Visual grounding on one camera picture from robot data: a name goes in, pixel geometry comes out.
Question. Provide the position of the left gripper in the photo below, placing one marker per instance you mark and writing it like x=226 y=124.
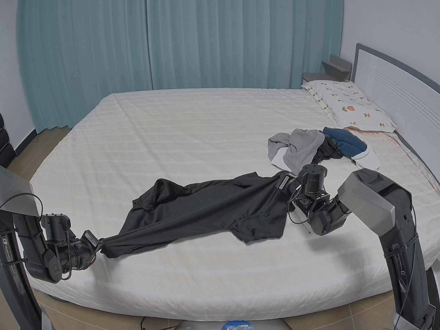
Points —
x=82 y=253

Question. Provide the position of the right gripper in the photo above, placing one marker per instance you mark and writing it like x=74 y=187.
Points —
x=290 y=186

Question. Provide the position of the black T-shirt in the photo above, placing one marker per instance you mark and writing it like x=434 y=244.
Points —
x=206 y=211

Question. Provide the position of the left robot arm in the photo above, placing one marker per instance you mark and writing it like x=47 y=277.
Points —
x=34 y=249

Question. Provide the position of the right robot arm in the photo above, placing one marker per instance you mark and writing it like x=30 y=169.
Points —
x=371 y=198

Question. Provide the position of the bed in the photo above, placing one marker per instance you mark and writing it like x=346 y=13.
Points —
x=172 y=143

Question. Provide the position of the white garment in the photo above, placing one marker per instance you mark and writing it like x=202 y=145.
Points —
x=282 y=162
x=369 y=162

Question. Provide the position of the grey knitted garment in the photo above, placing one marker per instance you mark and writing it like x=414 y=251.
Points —
x=302 y=146

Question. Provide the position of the black crumpled garment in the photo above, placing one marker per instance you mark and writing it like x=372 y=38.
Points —
x=326 y=150

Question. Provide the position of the dark blue garment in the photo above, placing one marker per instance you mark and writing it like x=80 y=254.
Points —
x=347 y=143

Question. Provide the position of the white printed pillow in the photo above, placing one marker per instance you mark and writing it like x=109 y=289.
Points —
x=350 y=101

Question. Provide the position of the grey bedside table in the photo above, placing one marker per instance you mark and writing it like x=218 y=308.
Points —
x=338 y=68

